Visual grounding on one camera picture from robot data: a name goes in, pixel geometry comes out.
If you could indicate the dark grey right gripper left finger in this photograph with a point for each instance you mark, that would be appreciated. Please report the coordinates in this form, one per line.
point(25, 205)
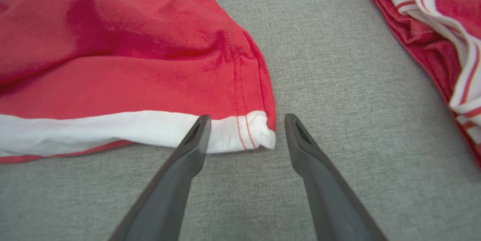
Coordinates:
point(165, 196)

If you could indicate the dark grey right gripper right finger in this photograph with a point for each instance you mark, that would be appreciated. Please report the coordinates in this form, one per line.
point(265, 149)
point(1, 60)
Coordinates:
point(330, 203)

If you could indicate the red garment white hem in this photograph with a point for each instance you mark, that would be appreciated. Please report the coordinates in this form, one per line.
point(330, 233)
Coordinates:
point(131, 64)

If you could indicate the red jersey striped trim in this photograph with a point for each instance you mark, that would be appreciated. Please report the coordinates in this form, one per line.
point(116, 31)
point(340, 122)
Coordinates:
point(424, 41)

